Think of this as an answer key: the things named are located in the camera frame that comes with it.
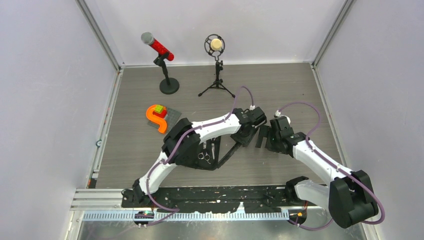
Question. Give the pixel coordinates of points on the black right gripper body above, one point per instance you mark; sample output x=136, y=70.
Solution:
x=272, y=143

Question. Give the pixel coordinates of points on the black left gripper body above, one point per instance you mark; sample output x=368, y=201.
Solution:
x=244, y=140

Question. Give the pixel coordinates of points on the black tool pouch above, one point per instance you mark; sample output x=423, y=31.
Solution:
x=194, y=163

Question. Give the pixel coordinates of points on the silver thinning scissors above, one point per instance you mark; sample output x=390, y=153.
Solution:
x=207, y=152

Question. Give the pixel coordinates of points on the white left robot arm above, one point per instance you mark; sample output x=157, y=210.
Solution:
x=181, y=146

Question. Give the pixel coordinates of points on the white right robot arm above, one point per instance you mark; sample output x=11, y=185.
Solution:
x=347, y=195

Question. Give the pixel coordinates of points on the black tripod microphone stand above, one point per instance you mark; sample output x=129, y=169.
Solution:
x=218, y=82

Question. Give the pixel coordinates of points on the beige condenser microphone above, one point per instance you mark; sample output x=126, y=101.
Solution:
x=214, y=43

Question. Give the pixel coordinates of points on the black round-base microphone stand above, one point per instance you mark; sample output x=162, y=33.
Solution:
x=168, y=85

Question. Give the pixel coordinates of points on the red toy block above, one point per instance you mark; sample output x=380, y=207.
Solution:
x=162, y=115

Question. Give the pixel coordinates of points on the orange curved toy slide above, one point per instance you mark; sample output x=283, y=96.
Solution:
x=161, y=122

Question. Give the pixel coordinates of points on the lime green toy brick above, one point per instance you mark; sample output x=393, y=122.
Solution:
x=159, y=108

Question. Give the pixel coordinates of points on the red handheld microphone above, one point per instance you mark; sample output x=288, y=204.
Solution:
x=148, y=39

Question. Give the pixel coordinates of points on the grey studded base plate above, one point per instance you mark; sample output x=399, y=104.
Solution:
x=171, y=118

